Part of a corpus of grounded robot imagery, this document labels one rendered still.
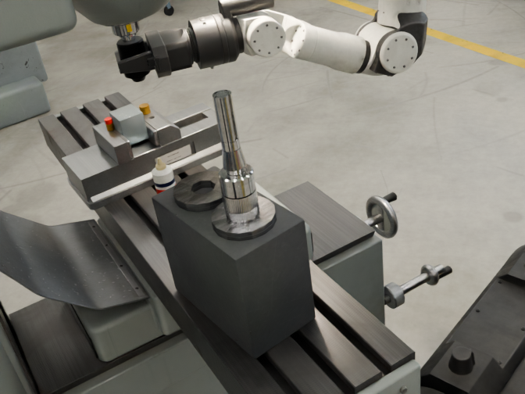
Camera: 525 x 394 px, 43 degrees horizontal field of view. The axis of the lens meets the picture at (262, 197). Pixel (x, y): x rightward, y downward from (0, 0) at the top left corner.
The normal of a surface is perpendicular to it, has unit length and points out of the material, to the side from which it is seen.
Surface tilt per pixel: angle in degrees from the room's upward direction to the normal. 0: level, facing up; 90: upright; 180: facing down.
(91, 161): 0
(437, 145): 0
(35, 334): 0
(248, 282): 90
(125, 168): 90
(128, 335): 90
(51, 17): 90
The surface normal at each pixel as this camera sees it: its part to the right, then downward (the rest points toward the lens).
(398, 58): 0.29, 0.40
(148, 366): 0.51, 0.42
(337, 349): -0.13, -0.82
